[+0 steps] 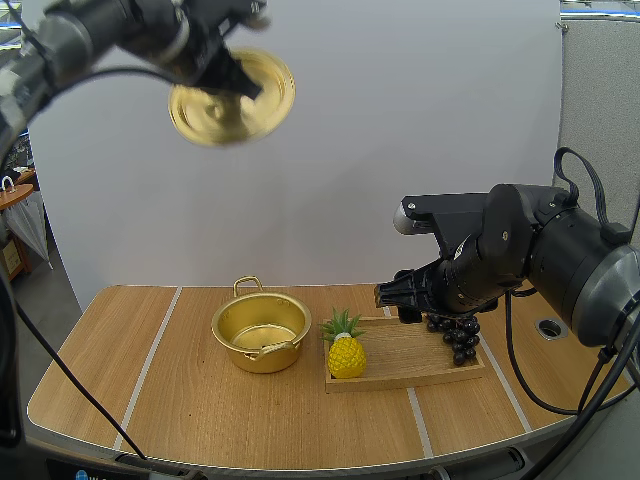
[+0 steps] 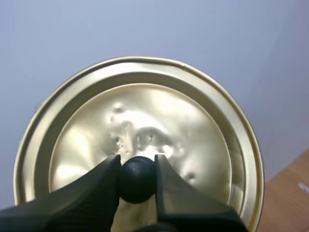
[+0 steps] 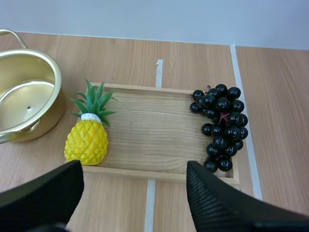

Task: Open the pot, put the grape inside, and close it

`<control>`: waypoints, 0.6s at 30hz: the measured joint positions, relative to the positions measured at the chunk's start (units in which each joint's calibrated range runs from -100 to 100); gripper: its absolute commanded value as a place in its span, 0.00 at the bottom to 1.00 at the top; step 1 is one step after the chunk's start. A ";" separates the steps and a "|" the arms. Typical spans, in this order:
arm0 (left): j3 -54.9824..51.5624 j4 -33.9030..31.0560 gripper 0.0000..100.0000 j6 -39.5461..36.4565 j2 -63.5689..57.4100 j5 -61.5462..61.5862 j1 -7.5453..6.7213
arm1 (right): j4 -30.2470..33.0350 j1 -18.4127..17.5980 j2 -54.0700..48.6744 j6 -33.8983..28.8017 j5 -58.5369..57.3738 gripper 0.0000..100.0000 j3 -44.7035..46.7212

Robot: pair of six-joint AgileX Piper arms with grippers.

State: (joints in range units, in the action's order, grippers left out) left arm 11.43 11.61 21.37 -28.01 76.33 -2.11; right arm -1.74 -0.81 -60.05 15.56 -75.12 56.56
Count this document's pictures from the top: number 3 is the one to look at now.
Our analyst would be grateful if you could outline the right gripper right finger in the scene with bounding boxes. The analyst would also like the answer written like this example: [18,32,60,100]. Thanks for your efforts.
[186,160,309,232]

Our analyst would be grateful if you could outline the yellow toy pineapple green crown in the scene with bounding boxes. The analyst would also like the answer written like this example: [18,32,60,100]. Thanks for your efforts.
[64,78,118,166]

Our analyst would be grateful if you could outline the gold-coloured pot with two handles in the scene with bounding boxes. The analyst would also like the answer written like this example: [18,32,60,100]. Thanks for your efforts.
[0,29,66,145]

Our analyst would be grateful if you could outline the bunch of dark toy grapes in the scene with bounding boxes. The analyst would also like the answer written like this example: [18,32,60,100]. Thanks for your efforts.
[189,84,249,174]

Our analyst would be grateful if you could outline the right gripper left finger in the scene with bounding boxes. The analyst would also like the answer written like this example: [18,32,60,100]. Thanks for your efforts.
[0,159,85,232]

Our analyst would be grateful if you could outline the shallow wooden tray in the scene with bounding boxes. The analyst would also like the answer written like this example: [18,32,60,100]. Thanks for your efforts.
[76,82,240,186]

